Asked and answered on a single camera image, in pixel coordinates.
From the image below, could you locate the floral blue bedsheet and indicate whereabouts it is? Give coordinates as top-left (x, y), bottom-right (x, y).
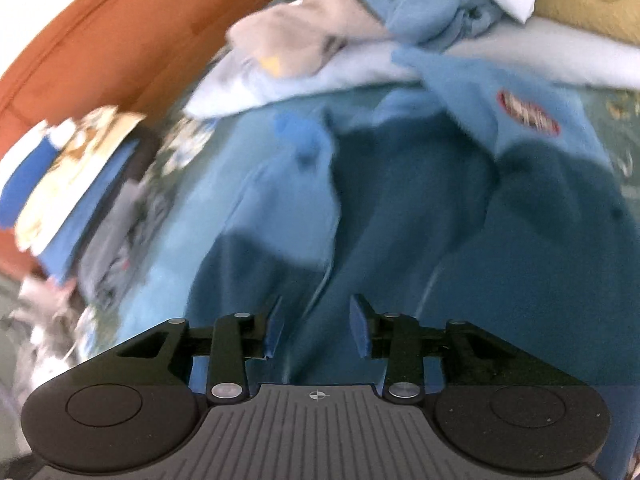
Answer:
top-left (0, 84), bottom-right (640, 401)

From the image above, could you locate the blue fleece jacket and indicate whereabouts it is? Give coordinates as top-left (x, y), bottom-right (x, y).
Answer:
top-left (117, 50), bottom-right (639, 479)

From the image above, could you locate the blue white folded towel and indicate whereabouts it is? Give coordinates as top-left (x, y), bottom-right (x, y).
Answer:
top-left (0, 119), bottom-right (76, 230)

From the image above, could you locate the grey folded garment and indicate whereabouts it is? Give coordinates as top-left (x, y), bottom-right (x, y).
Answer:
top-left (76, 180), bottom-right (172, 310)

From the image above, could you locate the yellow striped folded garment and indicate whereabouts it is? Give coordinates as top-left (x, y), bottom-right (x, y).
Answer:
top-left (13, 106), bottom-right (145, 256)

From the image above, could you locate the light blue crumpled shirt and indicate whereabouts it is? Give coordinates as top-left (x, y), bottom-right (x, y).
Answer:
top-left (363, 0), bottom-right (513, 52)

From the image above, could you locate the orange wooden headboard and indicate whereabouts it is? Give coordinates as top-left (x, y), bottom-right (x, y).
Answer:
top-left (1, 0), bottom-right (270, 278)

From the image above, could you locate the beige fleece garment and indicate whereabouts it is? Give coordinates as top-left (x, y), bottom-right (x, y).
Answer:
top-left (227, 0), bottom-right (390, 78)

